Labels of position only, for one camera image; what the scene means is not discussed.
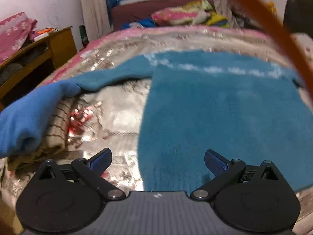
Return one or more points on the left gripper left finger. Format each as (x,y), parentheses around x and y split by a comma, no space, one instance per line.
(90,172)

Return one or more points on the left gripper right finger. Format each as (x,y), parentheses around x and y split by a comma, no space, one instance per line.
(226,172)

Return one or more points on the teal fleece garment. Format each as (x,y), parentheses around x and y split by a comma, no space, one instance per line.
(160,112)

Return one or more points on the yellow blue folded clothes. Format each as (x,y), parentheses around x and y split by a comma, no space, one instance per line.
(217,20)

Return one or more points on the blue clothes pile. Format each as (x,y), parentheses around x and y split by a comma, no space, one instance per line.
(144,23)

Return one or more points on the beige checked folded cloth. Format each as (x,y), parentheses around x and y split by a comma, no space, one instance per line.
(53,141)

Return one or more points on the floral satin bedspread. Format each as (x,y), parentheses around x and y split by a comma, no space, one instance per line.
(50,197)

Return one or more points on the blue knitted garment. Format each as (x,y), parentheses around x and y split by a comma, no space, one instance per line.
(24,122)

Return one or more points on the wooden side cabinet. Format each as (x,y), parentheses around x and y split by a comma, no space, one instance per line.
(54,50)

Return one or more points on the white orange items on cabinet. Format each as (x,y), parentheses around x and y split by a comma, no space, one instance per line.
(43,33)

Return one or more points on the pink lace cloth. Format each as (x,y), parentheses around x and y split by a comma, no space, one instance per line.
(15,30)

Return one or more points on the dark red headboard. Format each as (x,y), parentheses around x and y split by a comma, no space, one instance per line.
(141,10)

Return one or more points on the blue plastic bag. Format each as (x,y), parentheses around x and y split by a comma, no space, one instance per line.
(112,3)

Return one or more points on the beige right curtain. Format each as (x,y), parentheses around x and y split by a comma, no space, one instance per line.
(222,7)

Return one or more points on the beige curtain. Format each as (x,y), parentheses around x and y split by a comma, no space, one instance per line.
(222,7)
(96,19)

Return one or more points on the beige left curtain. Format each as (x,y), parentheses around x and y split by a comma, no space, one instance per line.
(96,19)

